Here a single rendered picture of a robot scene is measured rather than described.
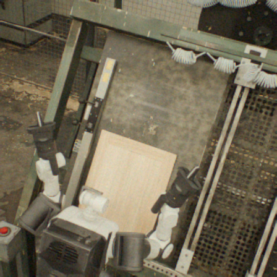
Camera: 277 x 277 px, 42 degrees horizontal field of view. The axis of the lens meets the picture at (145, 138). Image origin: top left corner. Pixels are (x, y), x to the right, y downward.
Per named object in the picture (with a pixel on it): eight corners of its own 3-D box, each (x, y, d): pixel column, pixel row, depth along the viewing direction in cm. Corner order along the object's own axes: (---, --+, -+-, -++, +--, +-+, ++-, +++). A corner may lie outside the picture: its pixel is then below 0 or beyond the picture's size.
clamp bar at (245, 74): (173, 263, 193) (166, 282, 170) (245, 49, 183) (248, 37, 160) (191, 271, 191) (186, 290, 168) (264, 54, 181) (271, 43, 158)
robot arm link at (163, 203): (188, 205, 151) (175, 221, 157) (181, 185, 158) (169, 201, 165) (164, 202, 146) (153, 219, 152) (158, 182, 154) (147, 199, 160)
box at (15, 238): (-9, 256, 197) (-14, 235, 186) (5, 240, 206) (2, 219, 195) (9, 264, 194) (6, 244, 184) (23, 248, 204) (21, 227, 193)
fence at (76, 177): (60, 218, 207) (57, 220, 203) (109, 59, 199) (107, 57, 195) (68, 221, 206) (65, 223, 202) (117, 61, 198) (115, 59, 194)
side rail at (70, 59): (28, 201, 218) (18, 204, 207) (80, 23, 208) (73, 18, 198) (37, 204, 217) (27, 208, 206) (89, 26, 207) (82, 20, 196)
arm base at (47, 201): (42, 237, 160) (36, 240, 149) (21, 219, 161) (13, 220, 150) (65, 210, 163) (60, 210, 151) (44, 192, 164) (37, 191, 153)
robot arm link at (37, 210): (40, 227, 164) (34, 230, 150) (25, 215, 164) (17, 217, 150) (57, 207, 166) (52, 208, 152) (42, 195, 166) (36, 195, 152)
